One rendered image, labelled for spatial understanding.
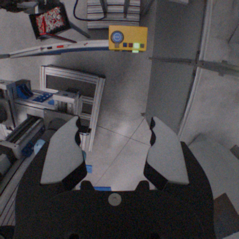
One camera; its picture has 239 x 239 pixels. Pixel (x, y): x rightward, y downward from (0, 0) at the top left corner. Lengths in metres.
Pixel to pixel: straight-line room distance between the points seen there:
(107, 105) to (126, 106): 0.30
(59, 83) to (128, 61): 0.95
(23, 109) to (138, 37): 0.87
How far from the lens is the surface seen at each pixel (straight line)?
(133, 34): 0.53
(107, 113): 1.80
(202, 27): 0.80
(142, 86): 1.68
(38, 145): 0.60
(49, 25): 0.88
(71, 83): 1.53
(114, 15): 1.59
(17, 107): 1.02
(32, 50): 0.94
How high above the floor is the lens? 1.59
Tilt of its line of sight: 60 degrees down
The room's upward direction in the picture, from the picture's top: 177 degrees clockwise
